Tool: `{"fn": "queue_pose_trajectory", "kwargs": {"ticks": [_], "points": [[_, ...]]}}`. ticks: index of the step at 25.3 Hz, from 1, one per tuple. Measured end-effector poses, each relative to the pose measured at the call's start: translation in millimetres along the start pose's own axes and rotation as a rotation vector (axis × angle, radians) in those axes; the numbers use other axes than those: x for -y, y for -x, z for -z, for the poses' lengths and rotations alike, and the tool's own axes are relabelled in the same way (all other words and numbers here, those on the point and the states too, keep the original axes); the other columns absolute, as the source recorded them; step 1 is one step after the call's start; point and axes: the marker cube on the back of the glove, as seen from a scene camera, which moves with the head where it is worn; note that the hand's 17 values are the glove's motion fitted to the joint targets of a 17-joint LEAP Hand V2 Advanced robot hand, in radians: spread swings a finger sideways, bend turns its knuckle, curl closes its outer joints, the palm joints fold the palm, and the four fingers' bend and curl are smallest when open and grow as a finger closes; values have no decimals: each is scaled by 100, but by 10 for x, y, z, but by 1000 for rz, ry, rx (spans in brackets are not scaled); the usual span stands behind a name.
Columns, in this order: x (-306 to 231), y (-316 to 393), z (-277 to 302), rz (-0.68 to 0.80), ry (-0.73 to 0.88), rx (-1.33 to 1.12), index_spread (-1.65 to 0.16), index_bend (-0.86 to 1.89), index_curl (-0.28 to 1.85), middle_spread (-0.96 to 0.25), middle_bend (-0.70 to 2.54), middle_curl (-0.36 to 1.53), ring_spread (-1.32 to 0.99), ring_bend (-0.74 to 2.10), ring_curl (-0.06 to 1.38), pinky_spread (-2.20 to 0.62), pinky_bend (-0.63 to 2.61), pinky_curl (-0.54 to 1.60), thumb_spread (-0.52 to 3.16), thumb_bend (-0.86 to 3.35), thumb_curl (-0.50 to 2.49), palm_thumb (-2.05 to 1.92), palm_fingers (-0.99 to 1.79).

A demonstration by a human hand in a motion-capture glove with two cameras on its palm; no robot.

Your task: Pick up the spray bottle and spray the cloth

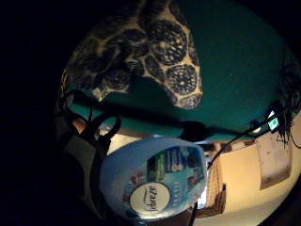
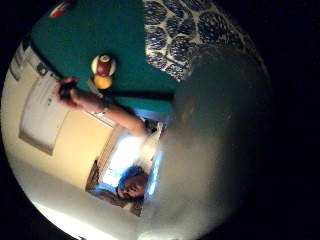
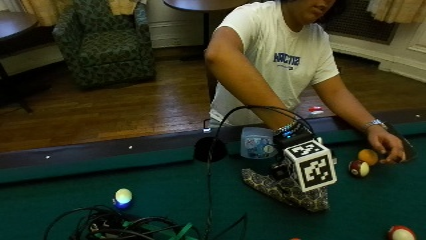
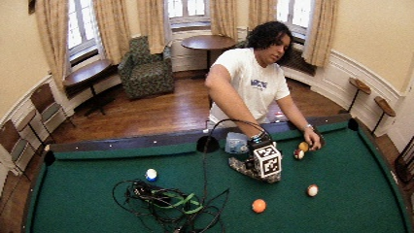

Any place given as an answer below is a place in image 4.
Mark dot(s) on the dark wooden side table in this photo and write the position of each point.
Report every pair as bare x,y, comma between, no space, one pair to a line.
88,73

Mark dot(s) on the blue and white billiard ball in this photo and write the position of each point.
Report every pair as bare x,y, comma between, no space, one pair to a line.
151,174

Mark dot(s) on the small wall-side wooden table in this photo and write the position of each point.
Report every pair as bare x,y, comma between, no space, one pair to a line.
385,106
360,85

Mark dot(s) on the dark red striped billiard ball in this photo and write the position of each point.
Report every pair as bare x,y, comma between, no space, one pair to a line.
299,154

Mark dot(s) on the pool table rail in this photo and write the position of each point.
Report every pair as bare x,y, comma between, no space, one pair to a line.
129,145

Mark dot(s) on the dark radiator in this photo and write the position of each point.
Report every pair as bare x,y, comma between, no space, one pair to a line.
297,61

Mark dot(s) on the window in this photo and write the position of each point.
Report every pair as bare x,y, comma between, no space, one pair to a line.
293,14
188,13
82,27

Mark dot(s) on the green patterned armchair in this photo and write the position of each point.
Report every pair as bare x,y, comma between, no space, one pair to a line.
147,71

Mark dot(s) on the small red and white item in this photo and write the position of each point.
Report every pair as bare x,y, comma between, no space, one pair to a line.
280,116

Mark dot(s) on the beige curtain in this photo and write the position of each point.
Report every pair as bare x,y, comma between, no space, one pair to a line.
263,11
111,26
320,30
54,35
223,17
151,22

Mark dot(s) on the round wooden table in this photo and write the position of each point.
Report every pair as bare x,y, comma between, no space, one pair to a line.
209,42

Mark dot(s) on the yellow billiard ball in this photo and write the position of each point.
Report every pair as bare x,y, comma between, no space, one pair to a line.
303,146

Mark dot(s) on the pale blue plastic packet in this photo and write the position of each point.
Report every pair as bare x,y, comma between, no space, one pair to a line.
235,142

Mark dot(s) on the orange billiard ball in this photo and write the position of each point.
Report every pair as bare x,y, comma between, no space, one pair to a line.
259,206

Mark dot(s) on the silver wristwatch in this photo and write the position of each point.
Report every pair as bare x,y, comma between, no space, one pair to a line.
308,126

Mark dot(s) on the red and white billiard ball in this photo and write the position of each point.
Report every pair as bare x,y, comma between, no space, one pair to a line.
312,190

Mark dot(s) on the the person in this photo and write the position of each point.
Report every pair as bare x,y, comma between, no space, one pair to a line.
248,81

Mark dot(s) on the wooden chair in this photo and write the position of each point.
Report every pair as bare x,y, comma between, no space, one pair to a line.
47,103
12,142

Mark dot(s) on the white cube with black markers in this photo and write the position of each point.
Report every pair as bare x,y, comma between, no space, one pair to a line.
268,160

